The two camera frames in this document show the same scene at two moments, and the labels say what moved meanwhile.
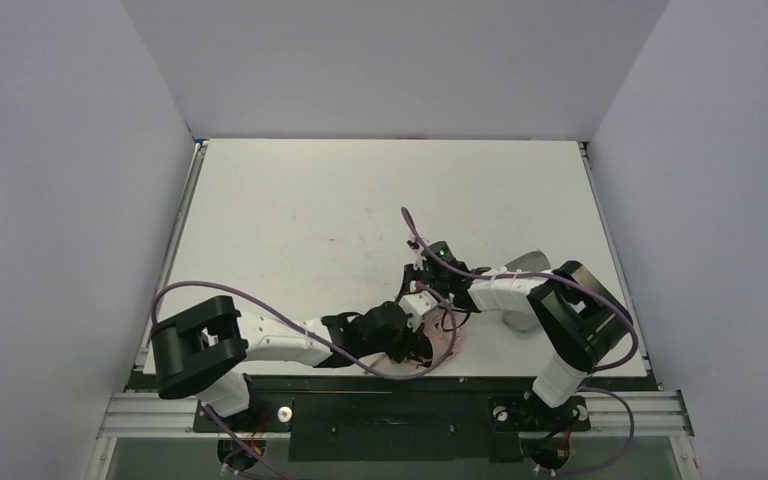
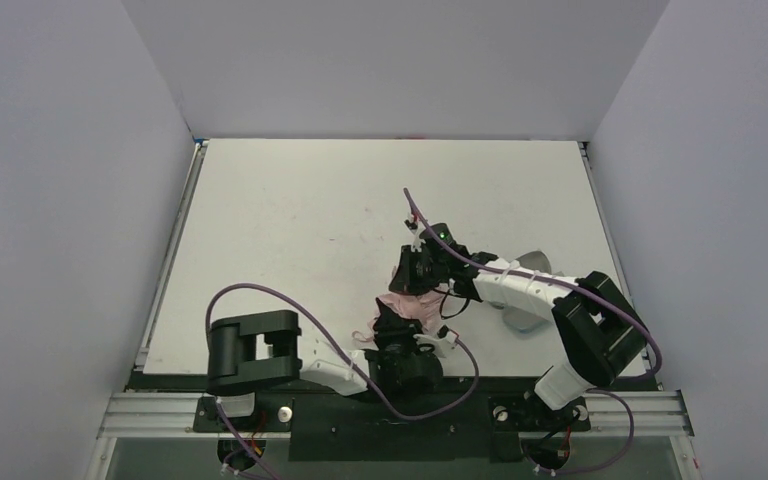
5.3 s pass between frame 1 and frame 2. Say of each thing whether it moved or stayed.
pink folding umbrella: moved
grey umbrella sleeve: stayed
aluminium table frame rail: stayed
